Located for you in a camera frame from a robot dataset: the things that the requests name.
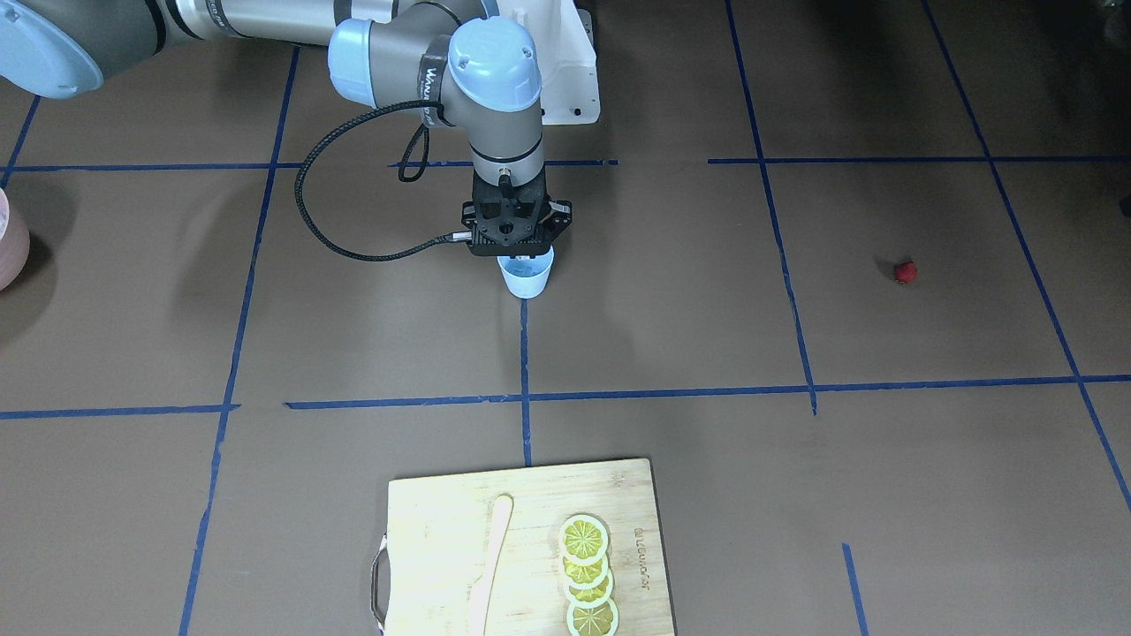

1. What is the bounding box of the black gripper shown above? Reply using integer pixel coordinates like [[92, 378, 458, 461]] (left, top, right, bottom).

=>
[[474, 170, 549, 207]]

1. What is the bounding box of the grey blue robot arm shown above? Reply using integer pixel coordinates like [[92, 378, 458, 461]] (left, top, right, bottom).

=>
[[3, 1, 545, 188]]

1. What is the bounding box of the light blue plastic cup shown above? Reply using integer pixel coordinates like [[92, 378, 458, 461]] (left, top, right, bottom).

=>
[[497, 248, 555, 300]]

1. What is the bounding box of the lemon slice one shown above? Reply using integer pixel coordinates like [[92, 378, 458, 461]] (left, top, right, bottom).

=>
[[558, 514, 610, 566]]

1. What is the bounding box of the bamboo cutting board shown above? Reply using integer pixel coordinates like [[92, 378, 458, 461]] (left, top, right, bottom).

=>
[[372, 458, 676, 635]]

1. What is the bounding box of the lemon slice two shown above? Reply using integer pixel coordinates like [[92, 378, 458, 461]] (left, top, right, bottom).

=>
[[561, 555, 610, 588]]

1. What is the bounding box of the red strawberry on table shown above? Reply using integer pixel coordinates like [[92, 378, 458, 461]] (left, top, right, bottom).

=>
[[892, 259, 920, 284]]

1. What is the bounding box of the lemon slice three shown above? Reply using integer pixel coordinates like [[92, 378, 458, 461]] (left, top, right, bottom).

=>
[[566, 571, 615, 609]]

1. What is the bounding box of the lemon slice four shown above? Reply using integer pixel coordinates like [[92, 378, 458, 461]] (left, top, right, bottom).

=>
[[566, 599, 619, 636]]

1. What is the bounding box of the pink bowl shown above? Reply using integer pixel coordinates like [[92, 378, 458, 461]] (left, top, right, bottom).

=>
[[1, 189, 31, 290]]

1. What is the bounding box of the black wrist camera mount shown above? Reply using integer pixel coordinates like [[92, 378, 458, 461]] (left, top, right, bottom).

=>
[[461, 173, 573, 257]]

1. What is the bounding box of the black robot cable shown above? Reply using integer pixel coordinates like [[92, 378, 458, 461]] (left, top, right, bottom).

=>
[[293, 98, 470, 263]]

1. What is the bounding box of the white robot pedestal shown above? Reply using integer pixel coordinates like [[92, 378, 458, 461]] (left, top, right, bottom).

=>
[[498, 1, 601, 126]]

